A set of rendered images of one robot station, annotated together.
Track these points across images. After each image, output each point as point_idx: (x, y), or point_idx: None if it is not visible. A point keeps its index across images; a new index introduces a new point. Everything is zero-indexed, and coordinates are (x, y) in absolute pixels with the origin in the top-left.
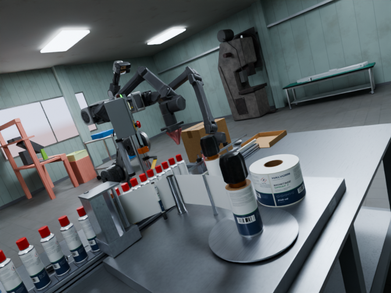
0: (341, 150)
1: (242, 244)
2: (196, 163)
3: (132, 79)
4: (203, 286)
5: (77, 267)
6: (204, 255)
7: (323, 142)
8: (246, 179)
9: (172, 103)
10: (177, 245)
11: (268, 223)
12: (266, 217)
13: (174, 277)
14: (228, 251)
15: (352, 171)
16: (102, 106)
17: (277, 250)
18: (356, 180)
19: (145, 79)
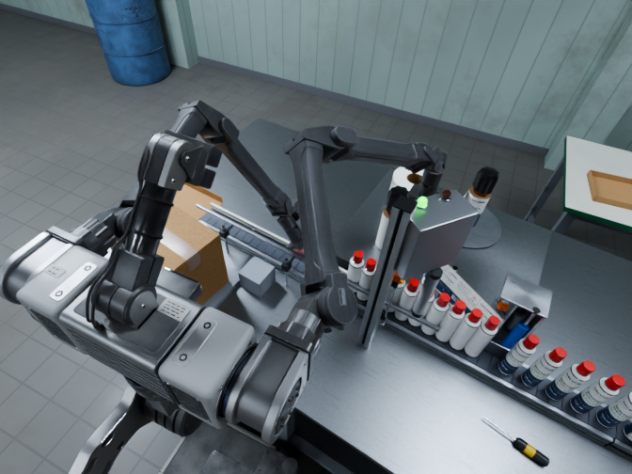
0: None
1: (483, 227)
2: (260, 284)
3: (320, 169)
4: (524, 248)
5: None
6: (496, 251)
7: (264, 162)
8: (471, 187)
9: (446, 161)
10: (486, 273)
11: None
12: None
13: (522, 267)
14: (493, 233)
15: (358, 165)
16: (346, 283)
17: (487, 211)
18: (377, 168)
19: (357, 152)
